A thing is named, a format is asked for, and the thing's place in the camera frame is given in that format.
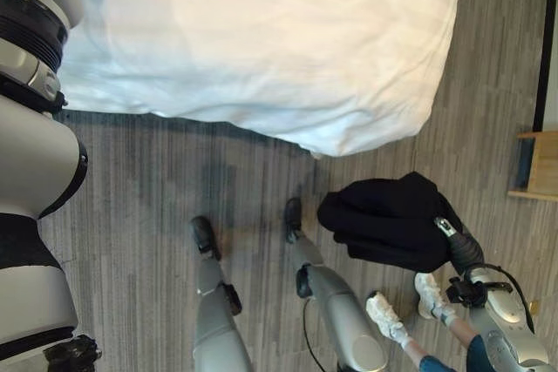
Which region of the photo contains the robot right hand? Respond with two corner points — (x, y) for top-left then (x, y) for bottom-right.
(434, 215), (487, 280)

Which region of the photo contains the black garment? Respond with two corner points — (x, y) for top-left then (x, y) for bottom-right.
(316, 171), (468, 275)

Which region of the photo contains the bed with white duvet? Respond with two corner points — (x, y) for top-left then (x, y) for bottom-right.
(55, 0), (464, 159)

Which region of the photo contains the white sneaker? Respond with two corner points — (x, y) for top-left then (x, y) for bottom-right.
(413, 271), (458, 320)
(364, 290), (412, 342)

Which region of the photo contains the person's leg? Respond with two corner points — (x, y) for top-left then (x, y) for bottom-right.
(438, 307), (488, 372)
(401, 333), (446, 372)

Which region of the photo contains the wooden furniture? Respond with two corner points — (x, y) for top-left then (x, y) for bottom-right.
(507, 129), (558, 204)

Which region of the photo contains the silver robot right leg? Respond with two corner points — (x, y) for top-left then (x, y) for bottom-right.
(284, 197), (394, 372)

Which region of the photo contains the silver robot leg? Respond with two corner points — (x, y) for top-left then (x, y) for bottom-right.
(188, 214), (255, 372)
(284, 197), (394, 372)

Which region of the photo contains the silver robot left leg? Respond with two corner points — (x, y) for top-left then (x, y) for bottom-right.
(188, 214), (255, 372)

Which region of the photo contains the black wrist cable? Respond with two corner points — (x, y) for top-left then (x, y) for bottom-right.
(478, 263), (536, 335)

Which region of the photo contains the black leg cable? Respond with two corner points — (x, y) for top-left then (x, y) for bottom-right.
(302, 295), (346, 372)

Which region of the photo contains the black vertical frame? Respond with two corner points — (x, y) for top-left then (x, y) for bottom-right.
(531, 0), (558, 132)

